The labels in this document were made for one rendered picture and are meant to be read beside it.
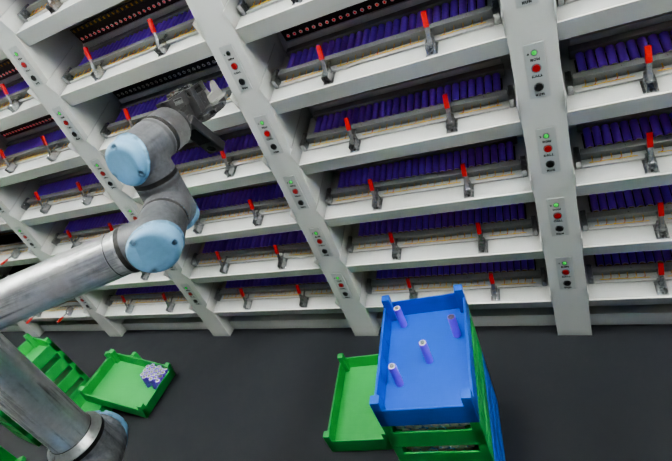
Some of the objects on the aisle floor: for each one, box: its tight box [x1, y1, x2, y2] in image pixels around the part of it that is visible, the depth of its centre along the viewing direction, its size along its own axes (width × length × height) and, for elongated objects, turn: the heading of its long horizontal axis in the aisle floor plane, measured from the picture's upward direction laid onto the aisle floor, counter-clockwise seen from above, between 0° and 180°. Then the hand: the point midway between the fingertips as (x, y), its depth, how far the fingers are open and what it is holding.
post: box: [164, 0, 380, 336], centre depth 133 cm, size 20×9×181 cm, turn 12°
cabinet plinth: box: [122, 307, 556, 330], centre depth 193 cm, size 16×219×5 cm, turn 102°
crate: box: [78, 349, 175, 418], centre depth 185 cm, size 30×20×8 cm
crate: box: [323, 353, 393, 452], centre depth 144 cm, size 30×20×8 cm
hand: (222, 97), depth 113 cm, fingers closed
